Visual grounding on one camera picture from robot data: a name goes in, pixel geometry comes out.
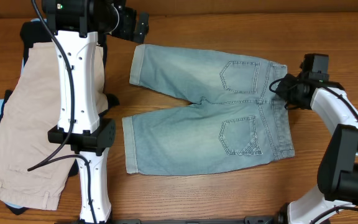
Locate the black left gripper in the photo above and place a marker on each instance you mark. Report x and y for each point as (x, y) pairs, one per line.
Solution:
(140, 28)

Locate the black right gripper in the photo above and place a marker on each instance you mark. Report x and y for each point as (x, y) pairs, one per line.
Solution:
(286, 88)

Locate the light blue denim shorts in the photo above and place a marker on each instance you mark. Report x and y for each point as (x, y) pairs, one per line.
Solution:
(233, 121)

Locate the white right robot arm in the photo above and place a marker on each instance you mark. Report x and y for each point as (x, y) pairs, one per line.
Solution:
(337, 180)

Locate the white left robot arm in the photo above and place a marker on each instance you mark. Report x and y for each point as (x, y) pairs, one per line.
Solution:
(76, 28)

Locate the black folded garment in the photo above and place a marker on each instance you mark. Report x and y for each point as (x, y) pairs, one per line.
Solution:
(33, 32)

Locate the beige folded shorts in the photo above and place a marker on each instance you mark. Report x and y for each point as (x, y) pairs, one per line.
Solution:
(29, 113)

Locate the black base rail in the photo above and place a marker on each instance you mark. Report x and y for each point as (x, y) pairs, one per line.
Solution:
(194, 220)

